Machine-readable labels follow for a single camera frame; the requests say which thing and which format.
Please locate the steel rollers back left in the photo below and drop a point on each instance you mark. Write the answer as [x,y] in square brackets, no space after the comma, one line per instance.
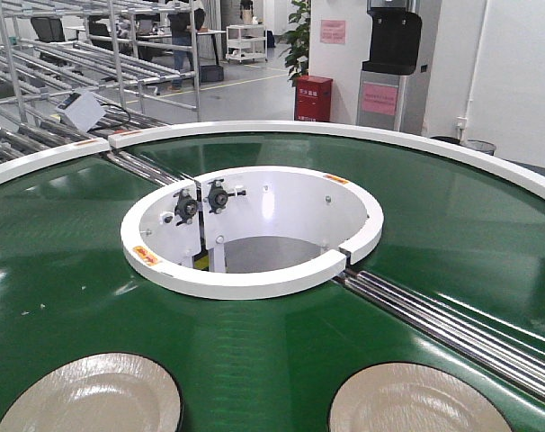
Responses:
[140,167]

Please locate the black and grey dispenser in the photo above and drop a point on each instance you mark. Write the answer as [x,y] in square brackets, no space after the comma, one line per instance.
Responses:
[394,46]

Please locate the steel rollers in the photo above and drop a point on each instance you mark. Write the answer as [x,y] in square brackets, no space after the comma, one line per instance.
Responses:
[511,359]
[140,167]

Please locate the white utility cart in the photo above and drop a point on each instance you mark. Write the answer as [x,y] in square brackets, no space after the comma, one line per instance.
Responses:
[246,43]

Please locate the wire mesh waste bin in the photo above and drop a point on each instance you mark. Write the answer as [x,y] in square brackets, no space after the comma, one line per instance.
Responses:
[480,146]

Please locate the steel rollers front right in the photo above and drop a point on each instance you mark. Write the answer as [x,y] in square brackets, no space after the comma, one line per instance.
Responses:
[511,359]

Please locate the black bearing left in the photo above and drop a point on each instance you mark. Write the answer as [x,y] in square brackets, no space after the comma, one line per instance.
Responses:
[186,207]

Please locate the white outer rim right segment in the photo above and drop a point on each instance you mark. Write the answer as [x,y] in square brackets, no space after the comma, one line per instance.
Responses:
[518,175]

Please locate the red fire cabinet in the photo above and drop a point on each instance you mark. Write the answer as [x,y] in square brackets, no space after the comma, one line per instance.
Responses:
[313,99]

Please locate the cream plate arm side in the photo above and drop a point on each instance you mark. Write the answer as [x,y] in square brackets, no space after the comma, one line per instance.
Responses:
[411,397]
[112,391]

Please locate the black bearing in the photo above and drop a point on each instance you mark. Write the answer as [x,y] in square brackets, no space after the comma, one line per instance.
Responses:
[186,207]
[218,196]

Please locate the black bearing right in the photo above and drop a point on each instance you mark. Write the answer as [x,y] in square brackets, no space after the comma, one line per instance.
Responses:
[218,196]

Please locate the pink wall notice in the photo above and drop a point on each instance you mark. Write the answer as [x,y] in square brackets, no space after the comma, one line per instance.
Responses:
[333,31]

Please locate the white outer rim left segment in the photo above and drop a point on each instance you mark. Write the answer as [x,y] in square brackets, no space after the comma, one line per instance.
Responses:
[27,164]

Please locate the green potted plant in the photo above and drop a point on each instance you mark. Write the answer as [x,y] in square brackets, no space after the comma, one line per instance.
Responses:
[297,37]

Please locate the white rim segment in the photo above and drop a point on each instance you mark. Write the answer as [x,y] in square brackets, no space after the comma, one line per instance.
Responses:
[27,164]
[518,175]

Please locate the metal roller rack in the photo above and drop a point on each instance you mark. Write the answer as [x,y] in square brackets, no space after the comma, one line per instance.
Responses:
[50,49]

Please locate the green circular conveyor belt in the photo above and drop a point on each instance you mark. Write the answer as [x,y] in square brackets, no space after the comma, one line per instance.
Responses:
[453,233]

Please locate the standing person dark clothes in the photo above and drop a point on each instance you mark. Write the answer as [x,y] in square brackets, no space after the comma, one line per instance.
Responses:
[180,24]

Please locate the grey control box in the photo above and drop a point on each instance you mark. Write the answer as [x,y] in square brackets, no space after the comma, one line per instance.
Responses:
[80,110]

